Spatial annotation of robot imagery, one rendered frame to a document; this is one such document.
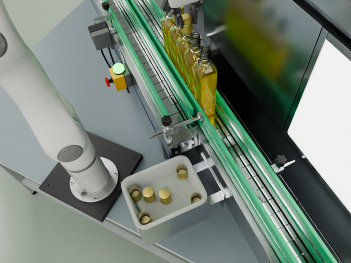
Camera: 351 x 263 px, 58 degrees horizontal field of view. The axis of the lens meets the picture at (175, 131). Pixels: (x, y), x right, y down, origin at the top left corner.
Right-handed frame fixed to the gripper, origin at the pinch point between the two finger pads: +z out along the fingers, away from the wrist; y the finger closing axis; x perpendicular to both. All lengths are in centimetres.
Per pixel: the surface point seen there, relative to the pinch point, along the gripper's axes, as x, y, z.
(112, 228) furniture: 3, 50, 113
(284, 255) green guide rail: 61, 4, 24
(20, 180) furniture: -48, 92, 112
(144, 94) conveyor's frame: -3.9, 15.2, 28.2
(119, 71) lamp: -22.5, 19.2, 31.9
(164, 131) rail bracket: 19.3, 16.4, 19.3
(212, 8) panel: -7.0, -11.9, 5.4
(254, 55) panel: 16.9, -11.9, 5.1
